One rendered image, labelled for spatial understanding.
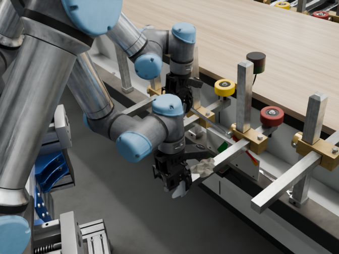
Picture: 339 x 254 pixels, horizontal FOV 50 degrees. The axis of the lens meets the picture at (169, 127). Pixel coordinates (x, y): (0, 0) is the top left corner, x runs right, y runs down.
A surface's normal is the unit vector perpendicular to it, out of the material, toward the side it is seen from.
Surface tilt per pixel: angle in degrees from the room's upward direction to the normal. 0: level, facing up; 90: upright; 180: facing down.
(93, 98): 96
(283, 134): 90
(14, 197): 63
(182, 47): 91
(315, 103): 90
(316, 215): 0
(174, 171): 0
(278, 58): 0
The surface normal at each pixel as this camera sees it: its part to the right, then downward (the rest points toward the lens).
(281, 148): -0.77, 0.44
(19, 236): 0.71, 0.46
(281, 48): -0.09, -0.78
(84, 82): 0.45, 0.60
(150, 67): -0.01, 0.62
